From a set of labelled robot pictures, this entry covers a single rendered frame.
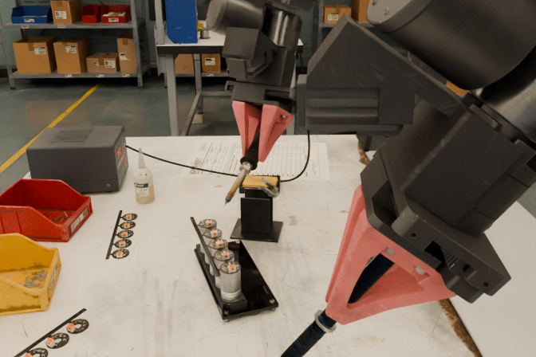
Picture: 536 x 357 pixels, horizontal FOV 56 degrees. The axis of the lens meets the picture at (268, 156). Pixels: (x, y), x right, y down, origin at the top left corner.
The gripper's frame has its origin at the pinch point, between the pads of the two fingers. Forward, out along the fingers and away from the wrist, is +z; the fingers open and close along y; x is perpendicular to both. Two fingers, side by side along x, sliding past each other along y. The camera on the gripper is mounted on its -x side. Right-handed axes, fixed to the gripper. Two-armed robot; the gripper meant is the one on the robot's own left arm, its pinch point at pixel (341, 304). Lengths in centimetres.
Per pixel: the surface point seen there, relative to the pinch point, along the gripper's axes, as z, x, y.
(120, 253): 32.4, -13.2, -33.9
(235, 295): 20.3, 0.9, -23.0
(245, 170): 10.9, -5.8, -34.4
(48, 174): 40, -31, -51
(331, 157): 15, 13, -76
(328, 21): 22, 24, -442
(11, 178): 172, -86, -214
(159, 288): 28.8, -6.4, -27.4
